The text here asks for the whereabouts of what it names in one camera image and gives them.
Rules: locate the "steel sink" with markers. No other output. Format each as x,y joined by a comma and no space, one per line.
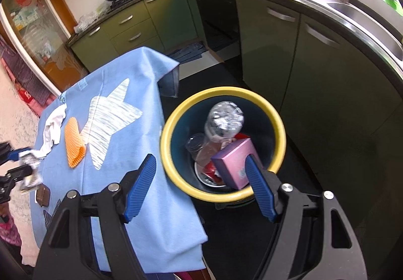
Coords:
370,25

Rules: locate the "pink box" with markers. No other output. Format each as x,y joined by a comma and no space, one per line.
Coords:
230,162

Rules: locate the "blue star-patterned tablecloth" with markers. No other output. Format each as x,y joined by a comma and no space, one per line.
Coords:
119,113

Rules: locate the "clear plastic bottle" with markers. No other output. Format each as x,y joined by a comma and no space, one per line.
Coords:
224,121

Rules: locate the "clear plastic cup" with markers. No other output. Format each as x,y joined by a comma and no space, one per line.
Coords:
195,144

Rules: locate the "green kitchen cabinets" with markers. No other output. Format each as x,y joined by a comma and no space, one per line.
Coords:
337,89

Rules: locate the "brown plastic tray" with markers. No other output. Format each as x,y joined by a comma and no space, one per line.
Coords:
43,195

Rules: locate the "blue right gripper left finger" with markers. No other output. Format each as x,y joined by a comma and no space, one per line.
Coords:
138,185

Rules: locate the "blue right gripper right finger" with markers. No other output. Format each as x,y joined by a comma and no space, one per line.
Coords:
261,189

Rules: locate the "glass sliding door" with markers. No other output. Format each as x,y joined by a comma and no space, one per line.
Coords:
39,36

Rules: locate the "white paper towel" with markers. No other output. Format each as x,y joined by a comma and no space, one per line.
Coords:
52,131

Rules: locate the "hanging checked aprons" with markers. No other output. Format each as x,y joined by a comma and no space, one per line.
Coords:
27,85

